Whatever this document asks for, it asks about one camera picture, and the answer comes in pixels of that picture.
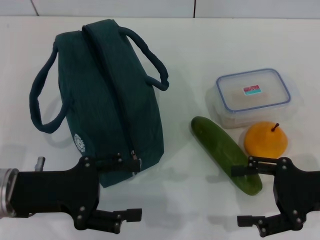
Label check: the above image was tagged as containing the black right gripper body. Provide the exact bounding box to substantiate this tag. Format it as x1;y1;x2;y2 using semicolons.
273;157;320;237

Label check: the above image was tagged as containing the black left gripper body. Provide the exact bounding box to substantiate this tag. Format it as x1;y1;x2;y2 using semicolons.
9;156;101;230

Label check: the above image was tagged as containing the orange pear with stem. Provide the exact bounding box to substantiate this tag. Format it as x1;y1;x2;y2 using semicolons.
244;121;289;160

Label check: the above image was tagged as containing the green cucumber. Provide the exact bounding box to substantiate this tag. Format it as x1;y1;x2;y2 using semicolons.
191;116;263;197

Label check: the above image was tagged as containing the dark teal insulated lunch bag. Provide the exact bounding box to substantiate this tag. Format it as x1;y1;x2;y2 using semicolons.
29;18;170;189

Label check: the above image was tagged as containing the clear blue-sealed food container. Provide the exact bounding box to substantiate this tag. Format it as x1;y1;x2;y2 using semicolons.
206;67;305;130

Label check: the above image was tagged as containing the left arm cable with plug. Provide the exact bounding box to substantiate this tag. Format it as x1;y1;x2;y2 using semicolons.
36;156;47;173

